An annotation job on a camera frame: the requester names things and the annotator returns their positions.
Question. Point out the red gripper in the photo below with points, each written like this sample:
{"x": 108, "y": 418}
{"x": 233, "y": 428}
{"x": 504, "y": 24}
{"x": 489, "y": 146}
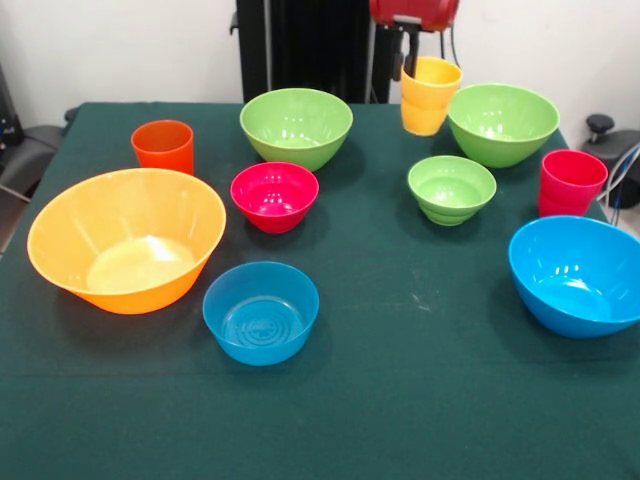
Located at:
{"x": 415, "y": 11}

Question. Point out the yellow plastic cup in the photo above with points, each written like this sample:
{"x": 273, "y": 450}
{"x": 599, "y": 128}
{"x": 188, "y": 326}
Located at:
{"x": 425, "y": 110}

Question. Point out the large green plastic bowl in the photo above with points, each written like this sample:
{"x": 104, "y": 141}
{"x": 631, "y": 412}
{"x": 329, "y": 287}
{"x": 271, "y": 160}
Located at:
{"x": 295, "y": 150}
{"x": 502, "y": 147}

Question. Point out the small green plastic bowl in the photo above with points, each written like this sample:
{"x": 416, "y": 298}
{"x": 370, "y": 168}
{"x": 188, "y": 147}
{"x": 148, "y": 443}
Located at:
{"x": 450, "y": 210}

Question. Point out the black round knob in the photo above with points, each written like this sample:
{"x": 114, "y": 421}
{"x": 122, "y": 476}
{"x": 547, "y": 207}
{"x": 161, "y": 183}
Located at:
{"x": 599, "y": 122}

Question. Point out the small pink plastic bowl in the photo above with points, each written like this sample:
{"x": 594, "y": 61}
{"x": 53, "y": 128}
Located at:
{"x": 272, "y": 215}

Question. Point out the red plastic cup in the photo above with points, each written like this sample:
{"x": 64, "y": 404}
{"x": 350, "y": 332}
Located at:
{"x": 570, "y": 197}

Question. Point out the black equipment base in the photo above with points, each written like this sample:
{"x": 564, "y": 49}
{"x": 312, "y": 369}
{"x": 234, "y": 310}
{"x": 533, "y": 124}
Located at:
{"x": 620, "y": 145}

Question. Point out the orange plastic cup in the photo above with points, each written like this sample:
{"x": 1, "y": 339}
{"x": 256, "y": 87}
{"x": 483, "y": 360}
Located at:
{"x": 162, "y": 155}

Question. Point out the large blue plastic bowl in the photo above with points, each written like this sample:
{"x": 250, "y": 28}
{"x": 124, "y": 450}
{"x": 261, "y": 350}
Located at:
{"x": 550, "y": 310}

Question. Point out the small blue plastic bowl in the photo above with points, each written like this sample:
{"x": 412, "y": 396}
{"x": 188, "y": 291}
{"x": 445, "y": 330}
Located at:
{"x": 260, "y": 345}

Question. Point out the dark green table cloth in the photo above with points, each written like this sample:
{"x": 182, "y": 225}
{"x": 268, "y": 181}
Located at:
{"x": 400, "y": 400}

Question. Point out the large orange plastic bowl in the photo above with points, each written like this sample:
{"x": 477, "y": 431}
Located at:
{"x": 75, "y": 225}

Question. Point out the black chair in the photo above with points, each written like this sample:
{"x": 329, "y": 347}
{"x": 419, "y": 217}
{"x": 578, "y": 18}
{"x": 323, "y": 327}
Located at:
{"x": 30, "y": 150}

